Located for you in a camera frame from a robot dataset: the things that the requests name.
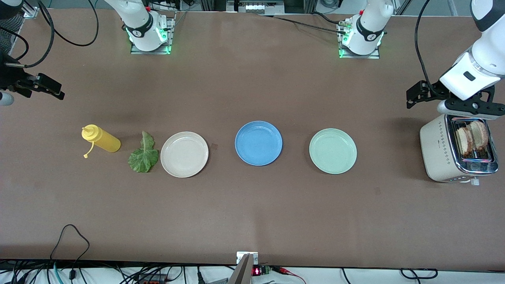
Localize toasted bread slice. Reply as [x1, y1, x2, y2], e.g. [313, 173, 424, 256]
[456, 126, 474, 156]
[469, 120, 490, 151]

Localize yellow squeeze bottle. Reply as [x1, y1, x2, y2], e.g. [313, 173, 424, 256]
[81, 124, 122, 159]

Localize green lettuce leaf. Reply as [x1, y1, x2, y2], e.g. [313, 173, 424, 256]
[127, 131, 159, 173]

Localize light green round plate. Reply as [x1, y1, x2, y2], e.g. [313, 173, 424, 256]
[309, 128, 358, 175]

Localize beige round plate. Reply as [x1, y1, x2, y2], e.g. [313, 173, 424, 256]
[160, 131, 209, 178]

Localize blue round plate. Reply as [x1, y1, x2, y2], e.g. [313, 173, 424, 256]
[235, 121, 283, 166]

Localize black mesh chair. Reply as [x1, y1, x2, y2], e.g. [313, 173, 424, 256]
[0, 18, 22, 54]

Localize cream and chrome toaster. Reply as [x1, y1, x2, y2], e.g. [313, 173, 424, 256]
[419, 114, 499, 186]

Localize control box with lights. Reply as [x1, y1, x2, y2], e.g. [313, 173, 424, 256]
[227, 0, 284, 14]

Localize short black right arm cable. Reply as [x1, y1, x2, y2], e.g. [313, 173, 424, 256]
[0, 26, 29, 60]

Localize long black left arm cable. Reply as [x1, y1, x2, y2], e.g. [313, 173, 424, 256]
[414, 0, 444, 97]

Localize long black arm cable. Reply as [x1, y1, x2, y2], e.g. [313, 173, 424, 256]
[24, 0, 99, 67]
[414, 0, 444, 97]

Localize long black right arm cable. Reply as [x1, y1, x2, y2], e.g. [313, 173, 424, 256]
[24, 0, 99, 67]

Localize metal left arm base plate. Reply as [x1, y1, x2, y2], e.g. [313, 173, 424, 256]
[339, 20, 380, 60]

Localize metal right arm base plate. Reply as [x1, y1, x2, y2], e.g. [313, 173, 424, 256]
[130, 12, 177, 55]

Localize black cable across table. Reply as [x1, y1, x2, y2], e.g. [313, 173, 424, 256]
[256, 14, 350, 35]
[312, 11, 348, 25]

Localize black coiled cable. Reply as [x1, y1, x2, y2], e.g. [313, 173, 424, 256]
[400, 268, 438, 280]

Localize black looped cable with plug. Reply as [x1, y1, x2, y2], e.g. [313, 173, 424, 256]
[50, 224, 90, 281]

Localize red clip lead wires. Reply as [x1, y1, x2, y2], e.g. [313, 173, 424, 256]
[272, 266, 306, 284]

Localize small white bracket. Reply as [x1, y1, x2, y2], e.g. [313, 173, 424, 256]
[236, 251, 259, 265]

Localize grey camera mount bar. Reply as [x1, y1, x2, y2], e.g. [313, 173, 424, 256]
[228, 253, 254, 284]

